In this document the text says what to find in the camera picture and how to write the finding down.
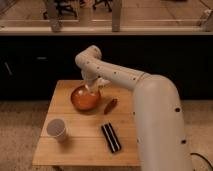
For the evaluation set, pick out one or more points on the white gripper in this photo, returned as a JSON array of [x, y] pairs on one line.
[[97, 84]]

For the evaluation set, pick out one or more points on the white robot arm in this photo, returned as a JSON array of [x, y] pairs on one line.
[[161, 137]]

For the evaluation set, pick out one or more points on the orange ceramic bowl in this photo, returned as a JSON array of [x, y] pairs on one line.
[[83, 100]]

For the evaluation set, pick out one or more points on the brown sausage-shaped object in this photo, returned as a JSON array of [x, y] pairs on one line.
[[110, 106]]

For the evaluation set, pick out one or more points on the wooden table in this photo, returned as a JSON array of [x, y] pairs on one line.
[[86, 144]]

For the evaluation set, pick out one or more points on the black striped rectangular box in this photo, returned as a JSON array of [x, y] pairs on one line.
[[111, 138]]

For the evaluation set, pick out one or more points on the white paper cup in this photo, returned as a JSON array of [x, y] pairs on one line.
[[57, 130]]

